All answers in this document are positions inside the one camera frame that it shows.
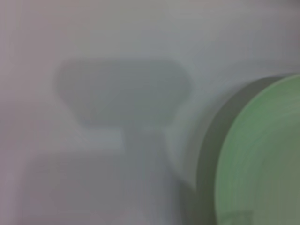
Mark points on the green plastic plate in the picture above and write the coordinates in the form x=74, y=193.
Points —
x=264, y=152

